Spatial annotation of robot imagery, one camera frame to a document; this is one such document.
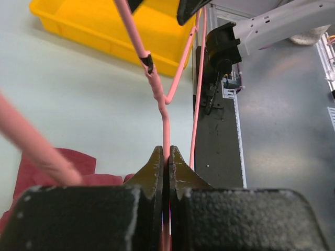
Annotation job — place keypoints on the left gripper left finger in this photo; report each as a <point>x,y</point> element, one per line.
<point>124,217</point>

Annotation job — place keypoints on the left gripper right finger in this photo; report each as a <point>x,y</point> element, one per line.
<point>206,218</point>

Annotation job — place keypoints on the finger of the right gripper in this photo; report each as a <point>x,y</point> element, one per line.
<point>188,8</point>
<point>134,4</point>

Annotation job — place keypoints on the pink wire hanger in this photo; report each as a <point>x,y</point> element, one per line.
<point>17,129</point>

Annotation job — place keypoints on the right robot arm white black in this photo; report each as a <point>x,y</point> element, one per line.
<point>227,44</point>

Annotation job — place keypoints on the yellow plastic tray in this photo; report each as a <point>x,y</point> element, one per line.
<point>98,24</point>

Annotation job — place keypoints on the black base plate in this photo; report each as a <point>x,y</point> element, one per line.
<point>210,161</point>

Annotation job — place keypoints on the white cable duct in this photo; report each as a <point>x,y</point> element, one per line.
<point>233,138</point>

